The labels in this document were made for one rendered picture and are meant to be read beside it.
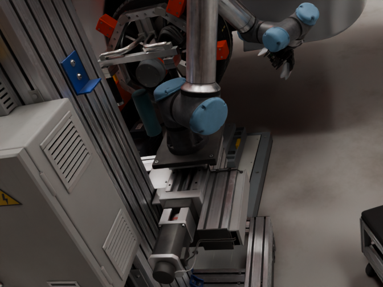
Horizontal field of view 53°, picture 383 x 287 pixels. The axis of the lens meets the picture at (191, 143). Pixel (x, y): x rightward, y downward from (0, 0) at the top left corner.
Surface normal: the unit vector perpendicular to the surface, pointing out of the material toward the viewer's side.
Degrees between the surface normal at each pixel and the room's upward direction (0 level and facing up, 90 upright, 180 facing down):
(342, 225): 0
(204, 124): 98
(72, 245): 90
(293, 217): 0
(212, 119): 97
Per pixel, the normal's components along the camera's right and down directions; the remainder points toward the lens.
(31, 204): -0.19, 0.59
